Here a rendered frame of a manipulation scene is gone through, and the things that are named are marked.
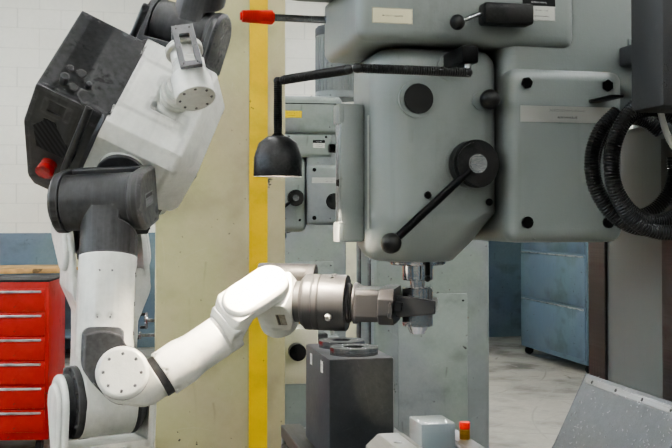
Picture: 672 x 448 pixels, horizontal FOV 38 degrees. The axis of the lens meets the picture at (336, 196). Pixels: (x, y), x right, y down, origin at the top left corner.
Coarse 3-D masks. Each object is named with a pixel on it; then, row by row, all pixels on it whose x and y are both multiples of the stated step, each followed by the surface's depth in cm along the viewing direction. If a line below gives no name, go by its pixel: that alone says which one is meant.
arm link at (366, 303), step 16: (320, 288) 151; (336, 288) 150; (352, 288) 151; (368, 288) 151; (384, 288) 149; (400, 288) 156; (320, 304) 150; (336, 304) 150; (352, 304) 150; (368, 304) 149; (384, 304) 147; (320, 320) 151; (336, 320) 150; (352, 320) 151; (368, 320) 149; (384, 320) 147
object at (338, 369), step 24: (312, 360) 188; (336, 360) 174; (360, 360) 175; (384, 360) 176; (312, 384) 188; (336, 384) 174; (360, 384) 175; (384, 384) 176; (312, 408) 188; (336, 408) 174; (360, 408) 175; (384, 408) 176; (312, 432) 188; (336, 432) 174; (360, 432) 174; (384, 432) 175
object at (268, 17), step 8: (240, 16) 156; (248, 16) 156; (256, 16) 156; (264, 16) 156; (272, 16) 156; (280, 16) 157; (288, 16) 158; (296, 16) 158; (304, 16) 158; (312, 16) 159; (320, 16) 159
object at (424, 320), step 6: (402, 294) 152; (408, 294) 150; (426, 294) 150; (432, 294) 151; (402, 318) 152; (408, 318) 150; (414, 318) 149; (420, 318) 149; (426, 318) 150; (432, 318) 151; (402, 324) 152; (408, 324) 150; (414, 324) 149; (420, 324) 149; (426, 324) 150; (432, 324) 151
